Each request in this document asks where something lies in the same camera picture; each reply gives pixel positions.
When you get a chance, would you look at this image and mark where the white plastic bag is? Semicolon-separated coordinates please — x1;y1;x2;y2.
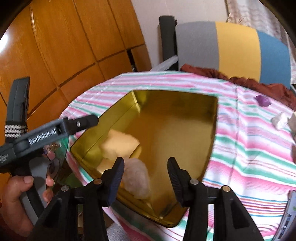
271;112;290;131

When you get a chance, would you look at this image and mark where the cream patterned box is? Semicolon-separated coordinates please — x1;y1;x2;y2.
288;112;296;140

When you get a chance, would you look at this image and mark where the person's left hand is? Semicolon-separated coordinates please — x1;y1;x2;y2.
1;176;34;237

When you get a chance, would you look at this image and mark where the pale pink wrapped item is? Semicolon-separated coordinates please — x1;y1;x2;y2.
121;158;151;200

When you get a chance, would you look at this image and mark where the striped pink green bedsheet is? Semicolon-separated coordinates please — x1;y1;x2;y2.
61;71;295;240

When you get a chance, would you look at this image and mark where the gold metal tin box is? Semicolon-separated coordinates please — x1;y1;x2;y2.
70;90;218;228

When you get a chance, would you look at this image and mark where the wooden wardrobe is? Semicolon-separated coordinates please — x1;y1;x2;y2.
1;1;151;130

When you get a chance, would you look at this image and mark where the smartphone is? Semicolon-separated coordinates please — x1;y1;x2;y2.
273;190;295;240

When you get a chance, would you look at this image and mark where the small purple candy wrapper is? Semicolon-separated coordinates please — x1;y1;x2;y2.
254;95;271;107

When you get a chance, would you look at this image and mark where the dark red blanket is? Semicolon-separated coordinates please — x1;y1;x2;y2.
180;64;296;111

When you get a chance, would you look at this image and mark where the black foam roll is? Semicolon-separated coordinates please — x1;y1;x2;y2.
159;16;177;61

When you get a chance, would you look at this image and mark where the grey yellow blue headboard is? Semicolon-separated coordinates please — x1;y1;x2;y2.
175;21;291;88

